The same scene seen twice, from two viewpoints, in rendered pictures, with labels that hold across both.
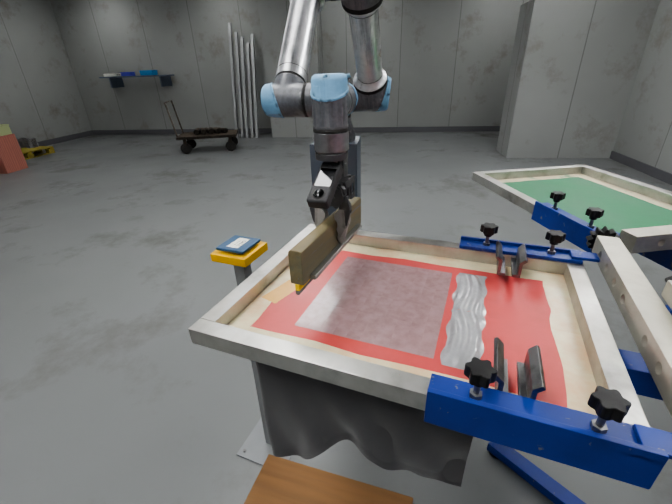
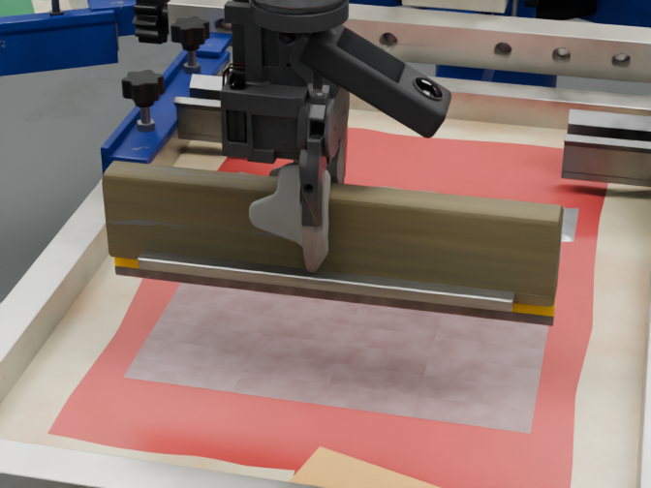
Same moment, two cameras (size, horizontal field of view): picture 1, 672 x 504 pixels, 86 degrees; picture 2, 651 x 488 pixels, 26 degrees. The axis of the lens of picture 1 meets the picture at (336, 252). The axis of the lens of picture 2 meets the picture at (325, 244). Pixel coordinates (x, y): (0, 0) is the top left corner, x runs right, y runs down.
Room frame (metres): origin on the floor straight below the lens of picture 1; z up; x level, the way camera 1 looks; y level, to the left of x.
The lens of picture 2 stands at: (0.94, 0.95, 1.64)
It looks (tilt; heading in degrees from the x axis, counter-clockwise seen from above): 30 degrees down; 260
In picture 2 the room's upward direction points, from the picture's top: straight up
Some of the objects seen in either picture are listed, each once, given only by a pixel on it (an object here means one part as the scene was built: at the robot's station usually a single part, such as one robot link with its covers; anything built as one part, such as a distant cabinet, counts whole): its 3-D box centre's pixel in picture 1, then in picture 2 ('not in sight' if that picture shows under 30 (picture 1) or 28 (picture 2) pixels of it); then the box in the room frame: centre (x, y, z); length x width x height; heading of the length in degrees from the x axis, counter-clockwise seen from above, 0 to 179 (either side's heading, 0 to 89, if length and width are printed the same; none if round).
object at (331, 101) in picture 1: (330, 103); not in sight; (0.80, 0.00, 1.39); 0.09 x 0.08 x 0.11; 167
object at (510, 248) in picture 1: (515, 257); (171, 120); (0.87, -0.50, 0.98); 0.30 x 0.05 x 0.07; 67
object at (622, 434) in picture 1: (529, 423); not in sight; (0.36, -0.28, 0.98); 0.30 x 0.05 x 0.07; 67
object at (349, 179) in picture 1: (333, 178); (290, 76); (0.81, 0.00, 1.23); 0.09 x 0.08 x 0.12; 157
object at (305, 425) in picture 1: (358, 427); not in sight; (0.54, -0.04, 0.74); 0.46 x 0.04 x 0.42; 67
